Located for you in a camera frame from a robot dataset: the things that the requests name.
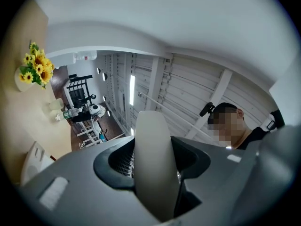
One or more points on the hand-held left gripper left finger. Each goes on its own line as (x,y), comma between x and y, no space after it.
(89,196)

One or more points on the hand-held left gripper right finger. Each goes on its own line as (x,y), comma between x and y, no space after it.
(235,187)

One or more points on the person's head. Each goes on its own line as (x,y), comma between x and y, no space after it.
(225,126)

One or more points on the clear water bottle green label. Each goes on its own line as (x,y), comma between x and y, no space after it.
(69,113)

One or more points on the black office chair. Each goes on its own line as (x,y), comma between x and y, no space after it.
(81,100)

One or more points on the clear plastic cup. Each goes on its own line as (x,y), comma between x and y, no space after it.
(56,104)

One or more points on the black metal railing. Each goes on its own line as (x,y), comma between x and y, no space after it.
(77,83)

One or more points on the long ceiling light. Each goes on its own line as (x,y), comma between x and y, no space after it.
(132,89)

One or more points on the white flower pot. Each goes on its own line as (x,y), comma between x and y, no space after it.
(22,85)

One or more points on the yellow sunflower bouquet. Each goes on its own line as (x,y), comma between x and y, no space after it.
(37,66)

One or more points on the person with head camera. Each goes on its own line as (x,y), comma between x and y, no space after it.
(254,138)

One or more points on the black head camera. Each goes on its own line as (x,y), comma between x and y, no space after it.
(207,109)

